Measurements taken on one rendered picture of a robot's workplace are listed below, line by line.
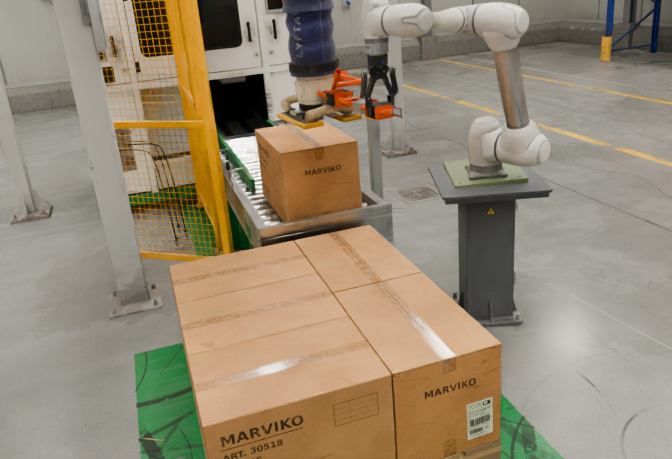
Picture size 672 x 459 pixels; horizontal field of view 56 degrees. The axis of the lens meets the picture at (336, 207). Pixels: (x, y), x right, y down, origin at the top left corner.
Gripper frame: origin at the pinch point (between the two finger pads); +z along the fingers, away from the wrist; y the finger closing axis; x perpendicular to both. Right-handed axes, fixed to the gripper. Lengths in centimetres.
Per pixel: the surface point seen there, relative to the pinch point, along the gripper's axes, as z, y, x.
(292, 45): -21, 11, -57
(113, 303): 123, 105, -151
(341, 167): 42, -12, -67
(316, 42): -22, 3, -50
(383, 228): 77, -29, -58
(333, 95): -1.7, 5.2, -31.1
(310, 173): 42, 4, -69
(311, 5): -38, 4, -49
